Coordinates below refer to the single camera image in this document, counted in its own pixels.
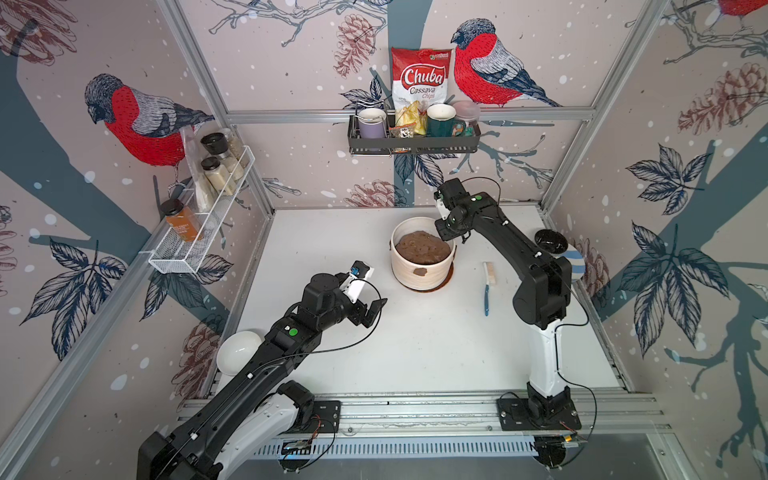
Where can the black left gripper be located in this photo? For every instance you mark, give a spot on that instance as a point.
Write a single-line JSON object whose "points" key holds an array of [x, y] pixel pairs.
{"points": [[359, 315]]}

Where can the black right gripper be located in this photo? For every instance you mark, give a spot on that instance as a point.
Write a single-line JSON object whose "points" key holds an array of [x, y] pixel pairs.
{"points": [[442, 234]]}

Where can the cream ceramic flower pot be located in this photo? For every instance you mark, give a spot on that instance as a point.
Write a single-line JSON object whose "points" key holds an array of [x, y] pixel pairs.
{"points": [[415, 243]]}

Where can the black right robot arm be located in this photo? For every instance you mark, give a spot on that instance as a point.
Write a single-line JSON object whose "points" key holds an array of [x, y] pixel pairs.
{"points": [[544, 293]]}

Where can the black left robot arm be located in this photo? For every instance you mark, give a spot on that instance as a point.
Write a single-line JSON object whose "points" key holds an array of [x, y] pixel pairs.
{"points": [[261, 401]]}

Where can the terracotta pot saucer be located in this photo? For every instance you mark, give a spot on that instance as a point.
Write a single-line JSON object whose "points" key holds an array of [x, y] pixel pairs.
{"points": [[441, 285]]}

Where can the white ceramic bowl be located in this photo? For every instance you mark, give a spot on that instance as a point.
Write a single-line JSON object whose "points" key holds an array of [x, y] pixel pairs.
{"points": [[236, 352]]}

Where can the small black bowl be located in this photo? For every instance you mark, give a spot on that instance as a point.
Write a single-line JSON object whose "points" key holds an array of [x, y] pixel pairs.
{"points": [[551, 241]]}

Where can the small snack packet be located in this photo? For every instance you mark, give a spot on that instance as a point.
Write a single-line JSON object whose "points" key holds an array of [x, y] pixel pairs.
{"points": [[402, 132]]}

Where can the green mug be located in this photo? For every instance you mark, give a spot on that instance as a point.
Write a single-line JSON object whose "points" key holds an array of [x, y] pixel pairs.
{"points": [[442, 121]]}

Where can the pink lidded glass jar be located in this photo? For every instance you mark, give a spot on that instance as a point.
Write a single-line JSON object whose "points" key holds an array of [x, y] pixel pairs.
{"points": [[466, 118]]}

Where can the blue striped plate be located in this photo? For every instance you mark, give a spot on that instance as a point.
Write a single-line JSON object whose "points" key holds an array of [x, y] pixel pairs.
{"points": [[578, 264]]}

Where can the purple mug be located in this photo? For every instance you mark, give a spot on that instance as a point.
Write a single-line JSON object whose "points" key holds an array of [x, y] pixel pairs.
{"points": [[372, 123]]}

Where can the red Chuba chips bag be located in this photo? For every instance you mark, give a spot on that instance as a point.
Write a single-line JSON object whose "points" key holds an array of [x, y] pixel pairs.
{"points": [[420, 79]]}

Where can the orange spice jar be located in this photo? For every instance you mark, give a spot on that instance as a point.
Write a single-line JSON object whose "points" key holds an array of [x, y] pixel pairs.
{"points": [[182, 219]]}

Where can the tall black lid spice jar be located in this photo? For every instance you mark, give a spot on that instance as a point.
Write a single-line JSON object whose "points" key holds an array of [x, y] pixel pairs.
{"points": [[216, 144]]}

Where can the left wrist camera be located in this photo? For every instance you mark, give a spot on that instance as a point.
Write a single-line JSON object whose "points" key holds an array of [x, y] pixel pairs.
{"points": [[356, 279]]}

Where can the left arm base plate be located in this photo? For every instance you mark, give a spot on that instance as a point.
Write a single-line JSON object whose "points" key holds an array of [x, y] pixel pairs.
{"points": [[321, 414]]}

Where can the dark metal wall shelf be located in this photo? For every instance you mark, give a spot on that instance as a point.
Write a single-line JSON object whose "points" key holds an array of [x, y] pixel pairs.
{"points": [[417, 145]]}

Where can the white wire spice rack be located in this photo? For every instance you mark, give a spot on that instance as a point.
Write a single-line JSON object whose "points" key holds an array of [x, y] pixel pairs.
{"points": [[176, 256]]}

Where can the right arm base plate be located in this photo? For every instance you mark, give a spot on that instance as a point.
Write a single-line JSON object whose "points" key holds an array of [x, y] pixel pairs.
{"points": [[523, 414]]}

